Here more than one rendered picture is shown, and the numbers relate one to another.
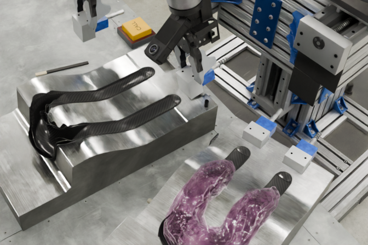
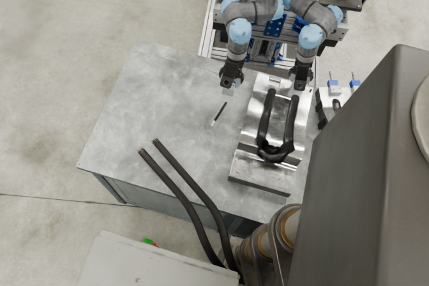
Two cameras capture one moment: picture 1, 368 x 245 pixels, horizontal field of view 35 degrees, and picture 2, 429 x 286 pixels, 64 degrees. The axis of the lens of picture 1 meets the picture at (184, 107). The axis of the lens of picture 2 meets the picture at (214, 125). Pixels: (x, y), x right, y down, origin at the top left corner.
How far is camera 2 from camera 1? 1.02 m
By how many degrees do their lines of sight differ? 27
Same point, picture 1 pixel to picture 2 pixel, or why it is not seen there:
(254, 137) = (338, 92)
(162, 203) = not seen: hidden behind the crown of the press
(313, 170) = not seen: hidden behind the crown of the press
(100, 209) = (304, 165)
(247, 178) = not seen: hidden behind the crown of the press
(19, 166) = (267, 173)
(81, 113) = (276, 133)
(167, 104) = (293, 101)
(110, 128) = (288, 130)
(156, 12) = (138, 34)
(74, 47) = (210, 98)
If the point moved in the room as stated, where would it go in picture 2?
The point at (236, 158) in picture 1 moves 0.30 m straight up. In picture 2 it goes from (336, 106) to (366, 69)
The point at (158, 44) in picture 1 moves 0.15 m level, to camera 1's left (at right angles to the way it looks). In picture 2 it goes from (301, 82) to (271, 100)
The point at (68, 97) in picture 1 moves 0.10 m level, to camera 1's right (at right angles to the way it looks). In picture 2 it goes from (261, 129) to (279, 117)
